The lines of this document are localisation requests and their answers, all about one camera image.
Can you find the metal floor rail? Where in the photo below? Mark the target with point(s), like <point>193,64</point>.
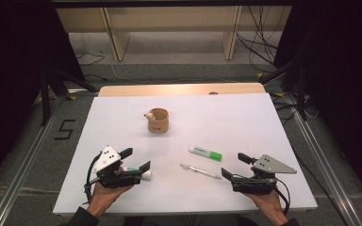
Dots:
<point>22,169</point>
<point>323,166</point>

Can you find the white and teal marker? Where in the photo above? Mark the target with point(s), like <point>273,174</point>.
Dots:
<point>147,175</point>

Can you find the person's right hand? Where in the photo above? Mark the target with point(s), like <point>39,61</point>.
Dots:
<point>270,204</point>

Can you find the black metal stand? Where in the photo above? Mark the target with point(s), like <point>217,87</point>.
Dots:
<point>301,94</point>
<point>45,103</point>

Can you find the yellow tape piece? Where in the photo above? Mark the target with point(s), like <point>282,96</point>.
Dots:
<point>71,98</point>
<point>279,94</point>
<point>259,75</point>

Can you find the person's left hand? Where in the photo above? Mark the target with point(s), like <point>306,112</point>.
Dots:
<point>103,196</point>

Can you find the green and white marker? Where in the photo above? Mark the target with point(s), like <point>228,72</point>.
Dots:
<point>204,153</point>

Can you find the wooden table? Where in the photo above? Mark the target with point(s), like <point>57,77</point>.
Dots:
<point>169,89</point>

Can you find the beige wooden desk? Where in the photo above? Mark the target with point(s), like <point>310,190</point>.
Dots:
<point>169,19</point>

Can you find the clear pen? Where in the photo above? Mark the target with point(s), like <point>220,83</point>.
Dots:
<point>201,171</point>

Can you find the black curtain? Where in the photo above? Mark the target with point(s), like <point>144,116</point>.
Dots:
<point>342,78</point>
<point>9,78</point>

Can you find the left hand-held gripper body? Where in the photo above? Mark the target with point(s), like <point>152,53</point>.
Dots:
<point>106,158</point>

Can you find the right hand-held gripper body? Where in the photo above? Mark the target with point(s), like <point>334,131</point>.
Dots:
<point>270,164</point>

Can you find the wooden pen holder cup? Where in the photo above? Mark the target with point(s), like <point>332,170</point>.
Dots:
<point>158,125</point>

